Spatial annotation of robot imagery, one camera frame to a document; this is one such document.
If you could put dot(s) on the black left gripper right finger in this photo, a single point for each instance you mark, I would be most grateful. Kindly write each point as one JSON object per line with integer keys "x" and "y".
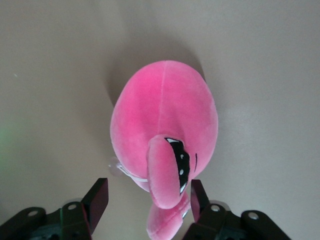
{"x": 202, "y": 207}

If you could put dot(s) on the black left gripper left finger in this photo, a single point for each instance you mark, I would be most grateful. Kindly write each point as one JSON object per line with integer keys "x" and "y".
{"x": 95, "y": 200}

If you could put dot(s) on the bright pink plush toy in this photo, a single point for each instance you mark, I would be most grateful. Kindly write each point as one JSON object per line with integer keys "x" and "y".
{"x": 165, "y": 112}

